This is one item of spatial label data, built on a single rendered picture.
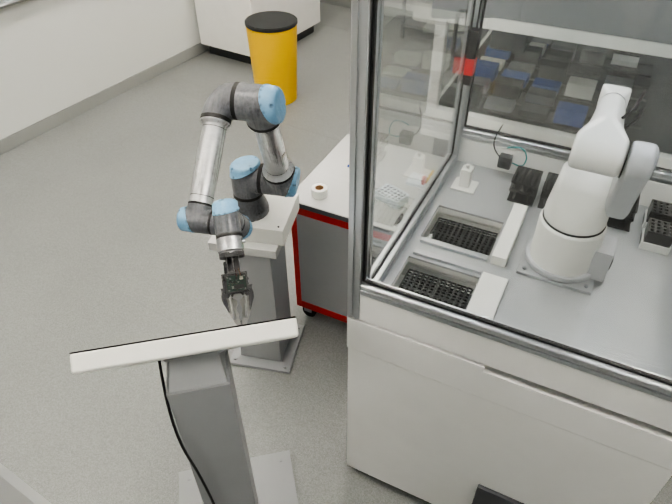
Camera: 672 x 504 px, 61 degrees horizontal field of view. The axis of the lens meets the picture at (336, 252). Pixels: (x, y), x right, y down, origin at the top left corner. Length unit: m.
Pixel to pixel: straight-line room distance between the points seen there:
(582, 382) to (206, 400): 0.96
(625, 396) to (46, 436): 2.27
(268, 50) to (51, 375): 2.84
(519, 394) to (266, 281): 1.17
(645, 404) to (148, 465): 1.88
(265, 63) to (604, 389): 3.75
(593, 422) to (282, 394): 1.46
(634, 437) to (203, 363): 1.13
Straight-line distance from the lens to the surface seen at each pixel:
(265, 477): 2.47
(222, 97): 1.83
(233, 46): 5.71
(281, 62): 4.74
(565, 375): 1.61
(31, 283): 3.60
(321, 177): 2.62
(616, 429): 1.73
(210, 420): 1.62
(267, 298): 2.49
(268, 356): 2.79
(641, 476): 1.87
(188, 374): 1.51
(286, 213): 2.28
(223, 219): 1.62
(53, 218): 4.04
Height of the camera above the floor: 2.22
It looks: 41 degrees down
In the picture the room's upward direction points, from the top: straight up
